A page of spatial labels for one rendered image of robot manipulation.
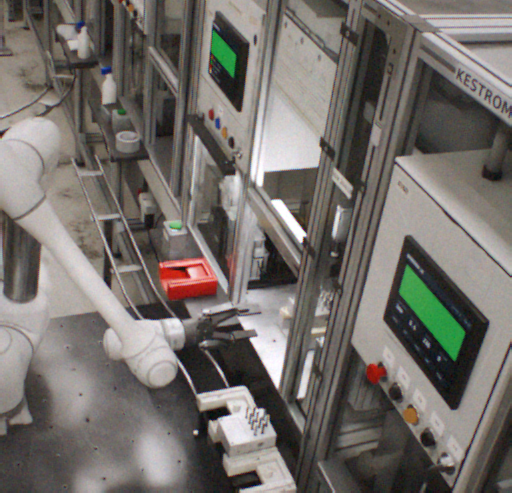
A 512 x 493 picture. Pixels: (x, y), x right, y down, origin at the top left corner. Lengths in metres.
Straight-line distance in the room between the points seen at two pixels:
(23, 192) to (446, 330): 1.06
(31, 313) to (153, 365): 0.55
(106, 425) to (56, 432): 0.14
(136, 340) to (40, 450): 0.53
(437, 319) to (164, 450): 1.16
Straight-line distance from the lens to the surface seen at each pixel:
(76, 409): 2.46
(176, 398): 2.49
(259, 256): 2.49
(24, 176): 1.97
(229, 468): 2.07
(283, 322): 2.39
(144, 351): 1.98
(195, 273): 2.52
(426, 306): 1.43
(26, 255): 2.27
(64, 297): 3.93
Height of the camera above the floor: 2.47
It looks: 34 degrees down
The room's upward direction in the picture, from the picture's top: 8 degrees clockwise
